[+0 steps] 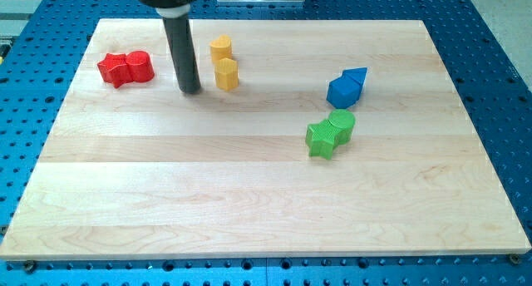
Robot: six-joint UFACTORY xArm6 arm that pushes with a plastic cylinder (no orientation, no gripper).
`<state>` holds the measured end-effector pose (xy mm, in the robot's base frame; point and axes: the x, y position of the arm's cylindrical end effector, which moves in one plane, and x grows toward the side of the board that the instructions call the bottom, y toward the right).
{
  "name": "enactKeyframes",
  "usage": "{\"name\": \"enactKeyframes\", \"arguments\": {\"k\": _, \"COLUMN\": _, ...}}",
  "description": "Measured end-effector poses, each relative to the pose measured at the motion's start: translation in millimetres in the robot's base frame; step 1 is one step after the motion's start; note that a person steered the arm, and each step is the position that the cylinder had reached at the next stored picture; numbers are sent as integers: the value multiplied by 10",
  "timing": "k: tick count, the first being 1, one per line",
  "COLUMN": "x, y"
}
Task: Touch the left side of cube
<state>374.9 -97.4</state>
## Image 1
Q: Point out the blue cube block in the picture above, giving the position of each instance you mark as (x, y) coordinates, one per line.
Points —
(343, 92)

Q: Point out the green star block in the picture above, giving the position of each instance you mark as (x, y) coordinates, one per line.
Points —
(321, 139)

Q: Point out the yellow hexagon block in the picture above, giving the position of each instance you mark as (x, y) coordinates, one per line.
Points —
(226, 74)

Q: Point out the green cylinder block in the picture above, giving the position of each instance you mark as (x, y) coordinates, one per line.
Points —
(345, 121)

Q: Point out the yellow heart block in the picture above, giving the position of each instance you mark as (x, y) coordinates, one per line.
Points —
(220, 48)

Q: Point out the blue triangle block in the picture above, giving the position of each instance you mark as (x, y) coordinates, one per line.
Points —
(358, 75)

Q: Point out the light wooden board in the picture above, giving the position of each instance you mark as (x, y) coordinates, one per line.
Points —
(146, 172)

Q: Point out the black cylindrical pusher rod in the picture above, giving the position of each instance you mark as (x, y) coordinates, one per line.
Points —
(177, 28)

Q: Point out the red crescent block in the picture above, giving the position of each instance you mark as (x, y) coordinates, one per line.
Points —
(140, 66)

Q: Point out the red star block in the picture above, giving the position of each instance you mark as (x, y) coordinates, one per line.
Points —
(114, 70)

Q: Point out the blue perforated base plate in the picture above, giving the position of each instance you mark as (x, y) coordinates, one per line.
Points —
(37, 71)

